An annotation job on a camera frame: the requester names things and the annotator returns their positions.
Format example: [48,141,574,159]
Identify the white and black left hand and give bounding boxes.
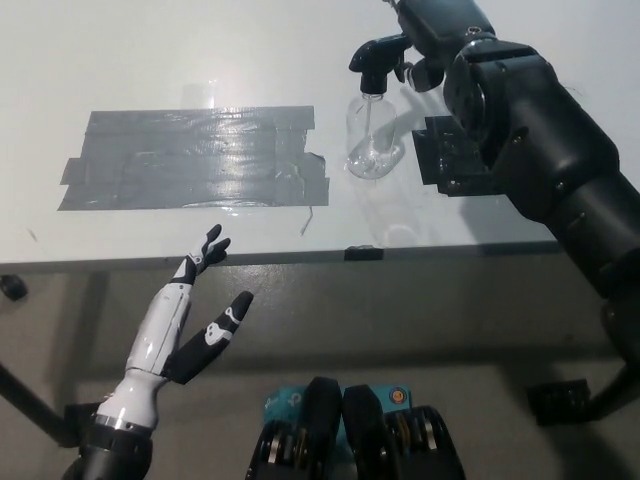
[93,223,255,432]

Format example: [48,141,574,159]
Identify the black right hand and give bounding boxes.
[384,0,499,95]

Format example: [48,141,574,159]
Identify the black spray trigger lid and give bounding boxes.
[348,33,416,96]

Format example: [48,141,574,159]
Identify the clear plastic bottle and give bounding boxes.
[345,89,404,180]

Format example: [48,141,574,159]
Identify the black robot torso teal top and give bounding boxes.
[244,378,469,480]

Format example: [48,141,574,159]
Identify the black tape square patch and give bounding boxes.
[412,114,506,197]

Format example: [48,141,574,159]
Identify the black diagonal table leg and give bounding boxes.
[587,357,640,424]
[0,359,71,446]

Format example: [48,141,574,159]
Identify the small black caster knob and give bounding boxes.
[0,273,27,302]

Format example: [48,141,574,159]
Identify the grey duct tape patch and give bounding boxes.
[58,105,331,212]

